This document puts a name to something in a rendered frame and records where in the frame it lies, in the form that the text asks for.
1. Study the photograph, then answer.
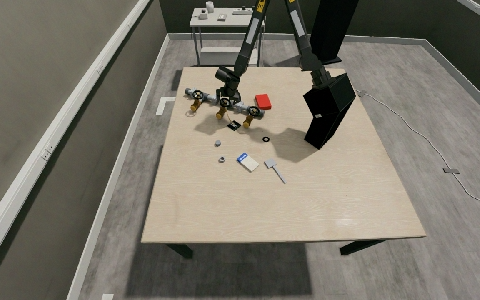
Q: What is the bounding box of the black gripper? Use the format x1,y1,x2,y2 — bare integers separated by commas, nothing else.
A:
216,85,241,105

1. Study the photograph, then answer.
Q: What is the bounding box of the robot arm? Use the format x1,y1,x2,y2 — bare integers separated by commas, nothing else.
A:
215,0,336,91

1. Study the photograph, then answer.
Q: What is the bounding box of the black tag with gold chain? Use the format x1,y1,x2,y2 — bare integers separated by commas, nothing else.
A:
227,119,241,131

